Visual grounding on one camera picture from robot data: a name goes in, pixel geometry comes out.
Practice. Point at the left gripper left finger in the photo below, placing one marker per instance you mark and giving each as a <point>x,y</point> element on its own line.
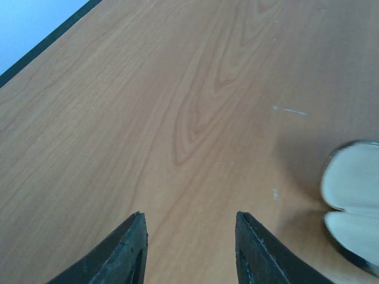
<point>119,258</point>

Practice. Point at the plaid brown glasses case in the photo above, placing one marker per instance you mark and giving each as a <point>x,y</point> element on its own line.
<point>349,185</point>

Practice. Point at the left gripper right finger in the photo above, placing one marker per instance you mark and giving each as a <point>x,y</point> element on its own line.
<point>262,258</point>

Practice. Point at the black enclosure frame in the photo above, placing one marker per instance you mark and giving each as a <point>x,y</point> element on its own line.
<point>47,41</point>

